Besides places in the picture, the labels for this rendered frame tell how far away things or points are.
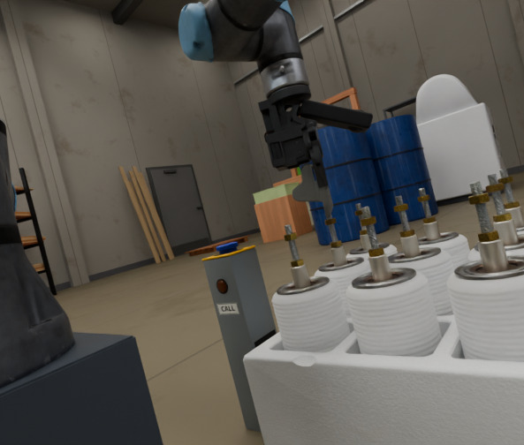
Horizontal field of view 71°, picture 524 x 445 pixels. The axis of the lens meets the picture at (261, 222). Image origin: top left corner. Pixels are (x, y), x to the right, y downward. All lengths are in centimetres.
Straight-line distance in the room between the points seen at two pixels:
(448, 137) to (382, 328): 411
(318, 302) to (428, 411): 17
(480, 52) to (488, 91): 75
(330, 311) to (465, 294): 17
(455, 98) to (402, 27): 504
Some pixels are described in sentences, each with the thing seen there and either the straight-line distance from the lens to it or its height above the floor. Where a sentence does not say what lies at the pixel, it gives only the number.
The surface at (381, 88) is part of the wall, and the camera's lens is 935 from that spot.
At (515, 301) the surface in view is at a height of 23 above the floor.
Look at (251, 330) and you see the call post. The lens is 65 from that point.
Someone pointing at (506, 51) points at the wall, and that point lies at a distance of 875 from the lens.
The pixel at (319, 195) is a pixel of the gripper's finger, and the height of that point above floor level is 37.
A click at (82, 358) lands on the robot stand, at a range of 28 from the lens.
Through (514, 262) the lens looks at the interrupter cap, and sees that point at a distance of 45.
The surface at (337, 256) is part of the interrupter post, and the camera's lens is 62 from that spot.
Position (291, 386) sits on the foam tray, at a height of 15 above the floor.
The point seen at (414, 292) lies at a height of 24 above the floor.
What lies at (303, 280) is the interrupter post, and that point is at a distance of 52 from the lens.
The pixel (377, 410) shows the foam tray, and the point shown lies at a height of 13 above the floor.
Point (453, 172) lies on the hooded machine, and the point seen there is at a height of 33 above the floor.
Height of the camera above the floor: 36
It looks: 1 degrees down
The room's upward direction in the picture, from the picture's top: 14 degrees counter-clockwise
